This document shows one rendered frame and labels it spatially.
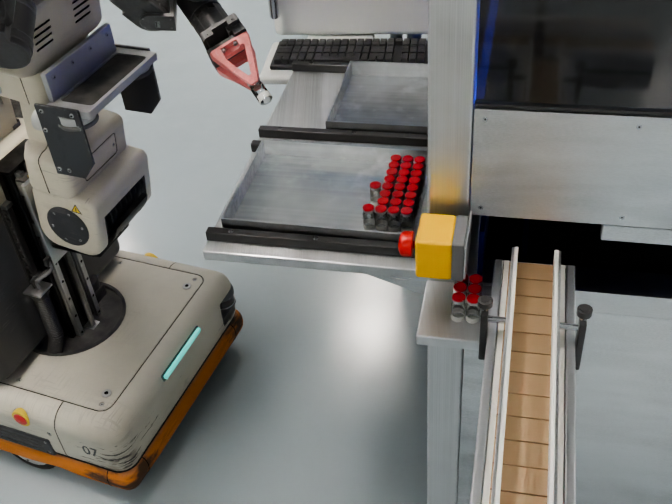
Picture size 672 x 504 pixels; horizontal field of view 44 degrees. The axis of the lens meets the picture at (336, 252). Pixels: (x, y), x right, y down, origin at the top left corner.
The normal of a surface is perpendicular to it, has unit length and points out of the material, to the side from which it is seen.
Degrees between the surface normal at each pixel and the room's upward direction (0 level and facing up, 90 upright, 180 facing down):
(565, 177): 90
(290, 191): 0
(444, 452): 90
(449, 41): 90
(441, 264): 90
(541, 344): 0
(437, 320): 0
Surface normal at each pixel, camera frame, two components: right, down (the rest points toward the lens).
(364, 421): -0.07, -0.76
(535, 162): -0.21, 0.64
